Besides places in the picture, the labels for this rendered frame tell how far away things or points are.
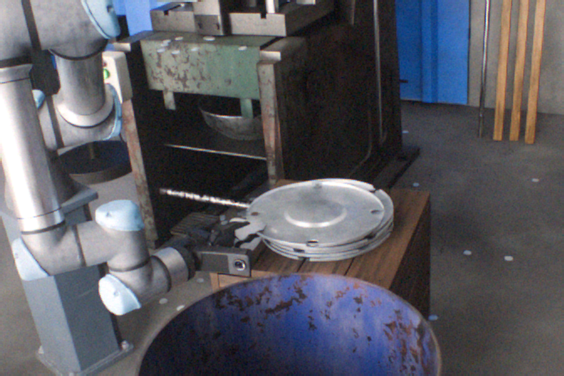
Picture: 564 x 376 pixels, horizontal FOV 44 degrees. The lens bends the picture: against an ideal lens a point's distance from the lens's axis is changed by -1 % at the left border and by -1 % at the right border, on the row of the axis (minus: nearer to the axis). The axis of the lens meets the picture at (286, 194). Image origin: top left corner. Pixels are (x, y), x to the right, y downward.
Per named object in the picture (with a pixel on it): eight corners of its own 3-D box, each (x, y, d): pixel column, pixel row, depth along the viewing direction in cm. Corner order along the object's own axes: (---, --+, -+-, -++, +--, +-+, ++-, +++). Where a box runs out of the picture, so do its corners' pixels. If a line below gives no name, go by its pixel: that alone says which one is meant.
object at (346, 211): (388, 247, 136) (388, 242, 136) (237, 248, 139) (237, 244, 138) (380, 183, 162) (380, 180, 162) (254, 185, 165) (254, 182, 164)
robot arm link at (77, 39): (48, 110, 160) (11, -38, 109) (113, 96, 164) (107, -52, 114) (60, 158, 157) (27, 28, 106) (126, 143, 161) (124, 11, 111)
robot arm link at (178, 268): (169, 263, 127) (174, 300, 130) (189, 253, 130) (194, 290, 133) (145, 249, 132) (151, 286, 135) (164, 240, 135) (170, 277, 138)
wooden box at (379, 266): (392, 425, 148) (389, 289, 132) (229, 392, 162) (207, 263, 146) (430, 313, 181) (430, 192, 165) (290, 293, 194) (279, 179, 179)
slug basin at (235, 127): (277, 154, 202) (274, 122, 197) (180, 141, 218) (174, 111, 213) (328, 112, 228) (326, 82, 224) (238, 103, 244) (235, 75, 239)
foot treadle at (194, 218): (200, 253, 197) (197, 236, 194) (171, 246, 201) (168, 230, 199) (299, 165, 242) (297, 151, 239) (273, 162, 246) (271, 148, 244)
